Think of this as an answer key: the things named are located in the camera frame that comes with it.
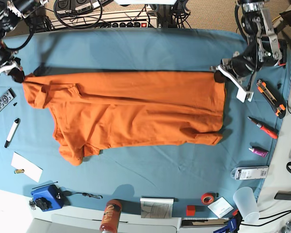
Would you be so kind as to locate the grey remote control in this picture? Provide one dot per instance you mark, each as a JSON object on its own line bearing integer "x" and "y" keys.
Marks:
{"x": 6, "y": 98}

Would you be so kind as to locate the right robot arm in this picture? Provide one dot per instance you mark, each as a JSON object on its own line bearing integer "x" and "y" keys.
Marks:
{"x": 11, "y": 14}

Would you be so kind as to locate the white paper card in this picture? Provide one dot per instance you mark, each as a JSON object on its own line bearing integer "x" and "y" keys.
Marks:
{"x": 30, "y": 169}

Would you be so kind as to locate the blue table cloth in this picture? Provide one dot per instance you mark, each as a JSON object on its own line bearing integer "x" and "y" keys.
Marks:
{"x": 182, "y": 172}

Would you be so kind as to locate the blue clamp bottom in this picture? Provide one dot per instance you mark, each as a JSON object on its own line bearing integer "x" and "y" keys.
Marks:
{"x": 232, "y": 225}

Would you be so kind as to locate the purple glue tube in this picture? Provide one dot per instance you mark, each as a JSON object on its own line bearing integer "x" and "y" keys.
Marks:
{"x": 258, "y": 151}

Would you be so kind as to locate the black cable tie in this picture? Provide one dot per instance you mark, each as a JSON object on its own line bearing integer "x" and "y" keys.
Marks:
{"x": 44, "y": 185}

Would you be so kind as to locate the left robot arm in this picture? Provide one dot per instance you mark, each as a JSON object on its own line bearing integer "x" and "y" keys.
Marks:
{"x": 264, "y": 48}

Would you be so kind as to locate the orange black clamp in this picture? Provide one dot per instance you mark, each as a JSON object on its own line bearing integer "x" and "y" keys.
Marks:
{"x": 283, "y": 49}

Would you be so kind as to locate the grey patterned notebook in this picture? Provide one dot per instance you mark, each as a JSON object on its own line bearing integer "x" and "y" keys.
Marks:
{"x": 156, "y": 207}

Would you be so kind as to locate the translucent plastic cup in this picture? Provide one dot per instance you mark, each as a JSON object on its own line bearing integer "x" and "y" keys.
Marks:
{"x": 246, "y": 203}

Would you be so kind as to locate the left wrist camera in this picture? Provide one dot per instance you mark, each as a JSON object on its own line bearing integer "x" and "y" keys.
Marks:
{"x": 243, "y": 95}

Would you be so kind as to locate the orange black utility knife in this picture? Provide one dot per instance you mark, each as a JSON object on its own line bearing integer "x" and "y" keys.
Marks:
{"x": 277, "y": 104}

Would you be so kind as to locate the red cube block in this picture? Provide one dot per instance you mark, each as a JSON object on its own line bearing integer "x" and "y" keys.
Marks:
{"x": 190, "y": 210}

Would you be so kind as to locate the red tape roll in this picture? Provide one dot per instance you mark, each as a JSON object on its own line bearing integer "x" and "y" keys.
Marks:
{"x": 208, "y": 198}

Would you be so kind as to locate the orange drink bottle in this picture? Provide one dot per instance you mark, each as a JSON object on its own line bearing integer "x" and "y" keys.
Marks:
{"x": 111, "y": 217}

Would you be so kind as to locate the red screwdriver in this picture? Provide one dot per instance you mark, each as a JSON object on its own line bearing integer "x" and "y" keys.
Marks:
{"x": 262, "y": 127}

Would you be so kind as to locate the packaged item in blister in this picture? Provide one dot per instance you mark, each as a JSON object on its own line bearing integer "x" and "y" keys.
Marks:
{"x": 249, "y": 172}

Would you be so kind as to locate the orange t-shirt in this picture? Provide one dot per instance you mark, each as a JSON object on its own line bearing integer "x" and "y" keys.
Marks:
{"x": 103, "y": 110}

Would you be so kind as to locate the black adapter box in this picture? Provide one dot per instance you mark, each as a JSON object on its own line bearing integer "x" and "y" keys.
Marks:
{"x": 283, "y": 196}

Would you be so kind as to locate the white marker pen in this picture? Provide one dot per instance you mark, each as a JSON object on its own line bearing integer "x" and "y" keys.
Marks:
{"x": 11, "y": 132}

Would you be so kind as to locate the white square card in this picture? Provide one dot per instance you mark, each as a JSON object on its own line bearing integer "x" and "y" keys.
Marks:
{"x": 220, "y": 207}

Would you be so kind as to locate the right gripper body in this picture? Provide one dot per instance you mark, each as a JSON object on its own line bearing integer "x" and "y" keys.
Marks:
{"x": 12, "y": 64}

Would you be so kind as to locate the small yellow battery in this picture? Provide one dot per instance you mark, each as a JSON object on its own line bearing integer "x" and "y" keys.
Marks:
{"x": 19, "y": 171}

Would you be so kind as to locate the blue box with knob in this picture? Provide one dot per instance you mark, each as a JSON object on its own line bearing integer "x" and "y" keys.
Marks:
{"x": 48, "y": 198}

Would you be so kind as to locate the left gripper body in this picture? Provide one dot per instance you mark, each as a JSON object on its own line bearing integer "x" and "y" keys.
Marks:
{"x": 240, "y": 70}

